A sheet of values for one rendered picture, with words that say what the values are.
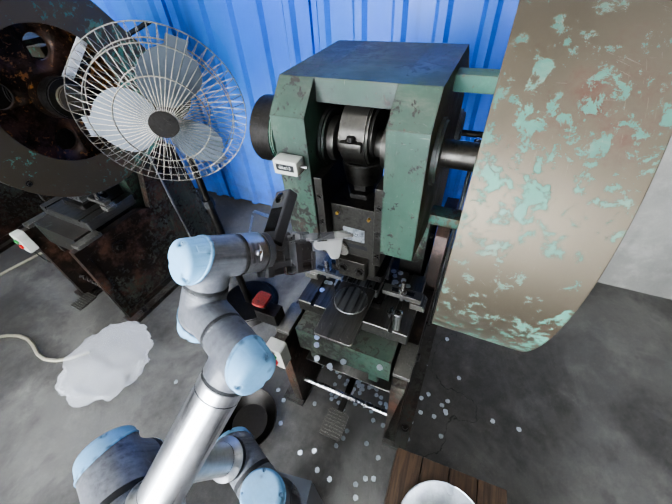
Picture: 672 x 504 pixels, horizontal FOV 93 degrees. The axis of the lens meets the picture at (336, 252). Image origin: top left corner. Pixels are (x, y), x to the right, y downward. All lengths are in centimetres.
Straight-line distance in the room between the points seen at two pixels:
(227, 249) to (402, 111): 45
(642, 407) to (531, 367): 49
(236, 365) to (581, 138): 52
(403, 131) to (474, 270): 34
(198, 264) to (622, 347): 229
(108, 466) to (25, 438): 167
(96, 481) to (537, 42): 95
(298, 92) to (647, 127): 64
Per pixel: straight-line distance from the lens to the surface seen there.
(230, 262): 54
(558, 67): 49
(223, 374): 52
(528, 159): 46
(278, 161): 85
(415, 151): 73
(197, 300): 57
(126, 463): 81
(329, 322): 113
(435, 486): 139
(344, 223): 98
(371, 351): 122
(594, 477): 202
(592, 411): 215
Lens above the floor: 172
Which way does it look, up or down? 44 degrees down
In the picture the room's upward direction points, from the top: 5 degrees counter-clockwise
